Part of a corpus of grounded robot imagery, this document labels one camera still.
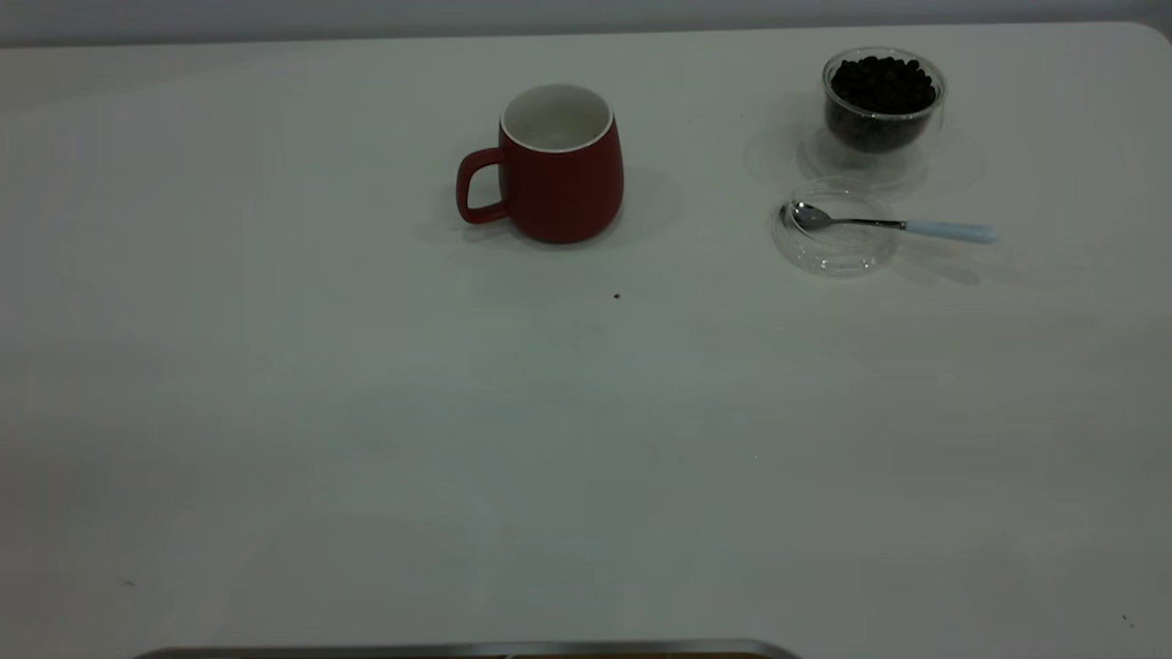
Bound red ceramic mug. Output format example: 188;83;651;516
456;82;625;245

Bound clear round glass lid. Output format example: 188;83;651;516
772;177;903;278

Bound dark coffee beans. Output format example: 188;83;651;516
828;55;939;153

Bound metal spoon with pale-blue handle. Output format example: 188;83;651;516
790;201;1000;245

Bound clear double-wall glass cup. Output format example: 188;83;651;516
798;46;948;191

